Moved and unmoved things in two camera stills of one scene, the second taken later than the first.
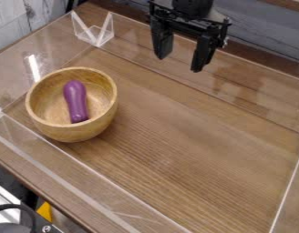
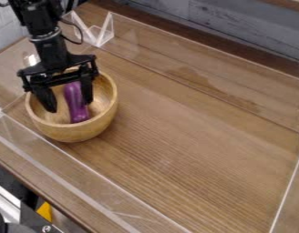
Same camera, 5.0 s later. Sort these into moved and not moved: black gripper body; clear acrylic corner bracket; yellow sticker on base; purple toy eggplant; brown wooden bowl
Moved: black gripper body
Not moved: yellow sticker on base; clear acrylic corner bracket; brown wooden bowl; purple toy eggplant
